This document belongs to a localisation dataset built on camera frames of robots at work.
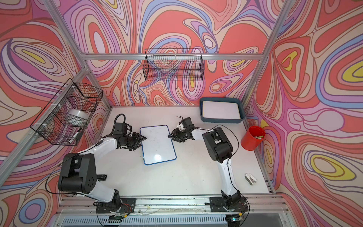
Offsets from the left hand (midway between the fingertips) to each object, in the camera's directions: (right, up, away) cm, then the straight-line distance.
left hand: (146, 140), depth 91 cm
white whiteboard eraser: (+63, -21, -11) cm, 67 cm away
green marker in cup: (+71, +2, -4) cm, 72 cm away
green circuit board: (-11, -38, -19) cm, 44 cm away
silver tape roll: (-31, +17, -18) cm, 39 cm away
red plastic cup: (+66, +2, -7) cm, 66 cm away
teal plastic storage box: (+48, +13, +16) cm, 53 cm away
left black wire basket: (-35, +15, -23) cm, 45 cm away
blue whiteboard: (+7, -5, +3) cm, 9 cm away
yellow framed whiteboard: (+58, +22, +27) cm, 68 cm away
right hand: (+14, -1, +7) cm, 16 cm away
